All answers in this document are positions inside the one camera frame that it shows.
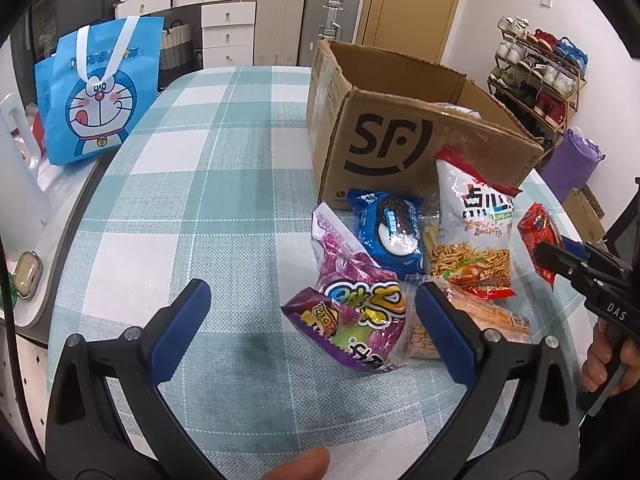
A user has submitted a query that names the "purple rolled mat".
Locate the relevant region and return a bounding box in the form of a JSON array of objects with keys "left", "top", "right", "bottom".
[{"left": 540, "top": 127, "right": 605, "bottom": 203}]

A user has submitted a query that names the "white fried noodle snack bag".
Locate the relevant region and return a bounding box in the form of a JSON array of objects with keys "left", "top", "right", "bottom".
[{"left": 431, "top": 145, "right": 520, "bottom": 300}]

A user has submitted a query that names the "red Oreo cookie pack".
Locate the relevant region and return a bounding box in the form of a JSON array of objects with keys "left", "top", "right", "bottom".
[{"left": 518, "top": 203, "right": 565, "bottom": 289}]

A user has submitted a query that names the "wooden door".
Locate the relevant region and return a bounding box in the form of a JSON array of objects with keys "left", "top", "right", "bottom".
[{"left": 356, "top": 0, "right": 459, "bottom": 63}]

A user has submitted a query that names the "small cardboard box on floor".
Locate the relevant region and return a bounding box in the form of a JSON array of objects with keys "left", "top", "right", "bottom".
[{"left": 563, "top": 188, "right": 605, "bottom": 245}]

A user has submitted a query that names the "clear cracker pack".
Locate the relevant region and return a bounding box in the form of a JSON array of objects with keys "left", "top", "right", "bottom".
[{"left": 401, "top": 278, "right": 532, "bottom": 360}]

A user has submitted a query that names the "purple candy snack bag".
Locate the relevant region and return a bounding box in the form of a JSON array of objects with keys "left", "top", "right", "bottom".
[{"left": 281, "top": 203, "right": 407, "bottom": 373}]

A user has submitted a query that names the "beige earbuds case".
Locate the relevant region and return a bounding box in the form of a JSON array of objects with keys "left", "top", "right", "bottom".
[{"left": 13, "top": 252, "right": 43, "bottom": 300}]

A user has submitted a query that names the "checkered teal tablecloth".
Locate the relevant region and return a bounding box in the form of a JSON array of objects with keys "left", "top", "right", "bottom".
[{"left": 46, "top": 65, "right": 594, "bottom": 480}]

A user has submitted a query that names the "wooden shoe rack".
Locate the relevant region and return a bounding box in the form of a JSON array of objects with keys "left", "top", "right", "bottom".
[{"left": 487, "top": 16, "right": 589, "bottom": 151}]

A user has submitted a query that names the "beige suitcase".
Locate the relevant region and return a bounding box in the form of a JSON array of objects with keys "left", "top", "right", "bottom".
[{"left": 254, "top": 0, "right": 305, "bottom": 66}]

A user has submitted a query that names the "person's right hand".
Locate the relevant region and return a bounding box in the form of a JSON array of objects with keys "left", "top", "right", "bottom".
[{"left": 582, "top": 318, "right": 640, "bottom": 396}]

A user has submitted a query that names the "white drawer desk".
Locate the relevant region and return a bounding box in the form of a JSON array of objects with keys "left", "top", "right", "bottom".
[{"left": 115, "top": 0, "right": 256, "bottom": 68}]

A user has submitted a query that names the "silver suitcase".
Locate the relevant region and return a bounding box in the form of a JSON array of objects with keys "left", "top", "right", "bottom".
[{"left": 297, "top": 0, "right": 360, "bottom": 67}]

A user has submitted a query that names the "SF cardboard box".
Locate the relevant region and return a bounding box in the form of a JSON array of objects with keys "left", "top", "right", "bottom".
[{"left": 307, "top": 39, "right": 544, "bottom": 209}]

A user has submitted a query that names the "blue Doraemon tote bag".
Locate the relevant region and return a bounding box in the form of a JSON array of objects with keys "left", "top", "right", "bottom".
[{"left": 35, "top": 16, "right": 164, "bottom": 166}]

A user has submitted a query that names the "woven basket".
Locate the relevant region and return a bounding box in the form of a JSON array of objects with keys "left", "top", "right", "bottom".
[{"left": 160, "top": 20, "right": 193, "bottom": 70}]

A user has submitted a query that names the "blue Oreo cookie pack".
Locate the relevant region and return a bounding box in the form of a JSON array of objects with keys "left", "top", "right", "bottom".
[{"left": 347, "top": 188, "right": 424, "bottom": 278}]

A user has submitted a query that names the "person's left hand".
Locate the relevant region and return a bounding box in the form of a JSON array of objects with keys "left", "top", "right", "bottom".
[{"left": 262, "top": 446, "right": 330, "bottom": 480}]

